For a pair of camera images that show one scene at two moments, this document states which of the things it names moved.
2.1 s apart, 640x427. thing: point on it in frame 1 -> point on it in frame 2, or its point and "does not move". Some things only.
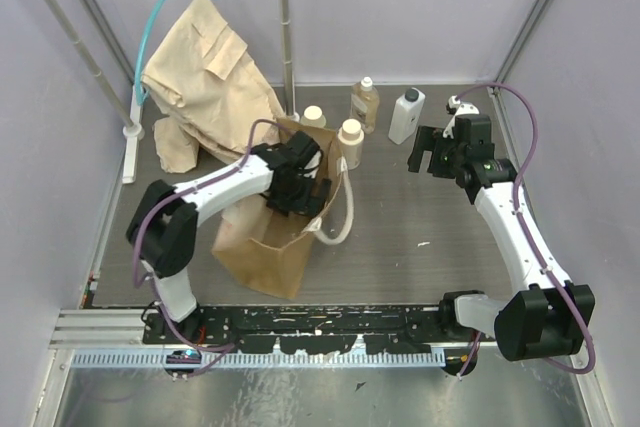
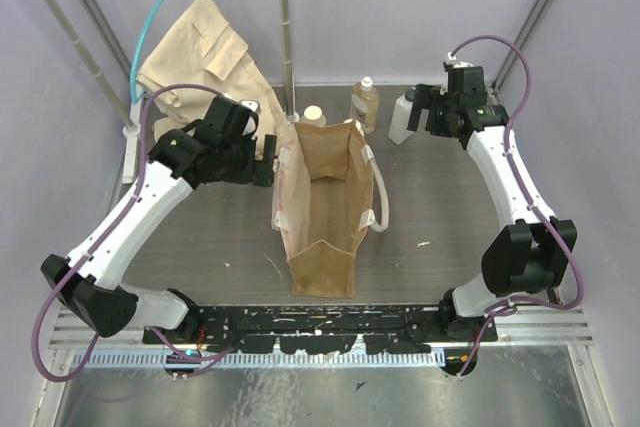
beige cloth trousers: [209, 84] does not move
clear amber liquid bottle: [364, 104] does not move
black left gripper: [304, 195] -> [268, 160]
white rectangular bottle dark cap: [406, 115] does not move
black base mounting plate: [294, 330] does not move
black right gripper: [426, 140] -> [428, 97]
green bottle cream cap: [313, 116] does not move
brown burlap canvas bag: [261, 244] -> [329, 190]
